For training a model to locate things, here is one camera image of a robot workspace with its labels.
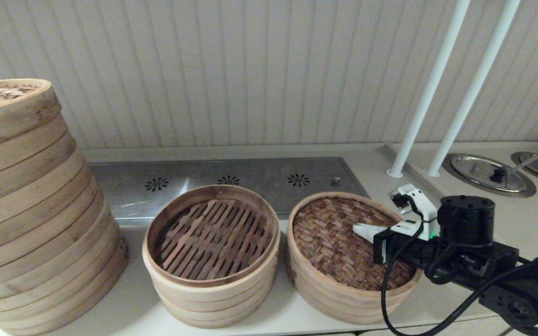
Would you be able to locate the white counter cabinet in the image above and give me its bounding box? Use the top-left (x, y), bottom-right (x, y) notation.
top-left (269, 315), bottom-right (503, 336)

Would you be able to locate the stainless steel vented panel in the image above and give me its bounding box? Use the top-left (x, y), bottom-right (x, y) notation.
top-left (87, 157), bottom-right (370, 227)

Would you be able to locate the black cable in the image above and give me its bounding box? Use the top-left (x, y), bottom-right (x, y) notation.
top-left (380, 198), bottom-right (538, 336)

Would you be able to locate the thin steel handle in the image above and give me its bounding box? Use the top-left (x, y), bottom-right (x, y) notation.
top-left (506, 150), bottom-right (538, 177)

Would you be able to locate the tall bamboo steamer stack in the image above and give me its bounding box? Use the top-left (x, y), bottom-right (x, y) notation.
top-left (0, 112), bottom-right (128, 336)

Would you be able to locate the woven bamboo steamer lid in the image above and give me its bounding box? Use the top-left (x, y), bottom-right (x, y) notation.
top-left (287, 191), bottom-right (423, 299)

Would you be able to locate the low bamboo steamer basket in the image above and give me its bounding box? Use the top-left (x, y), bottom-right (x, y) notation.
top-left (292, 271), bottom-right (414, 325)

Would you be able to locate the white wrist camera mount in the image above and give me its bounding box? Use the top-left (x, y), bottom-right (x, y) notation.
top-left (389, 183), bottom-right (439, 241)

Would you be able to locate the white metal pole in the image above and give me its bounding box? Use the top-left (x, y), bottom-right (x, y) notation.
top-left (387, 0), bottom-right (471, 179)
top-left (426, 0), bottom-right (523, 178)

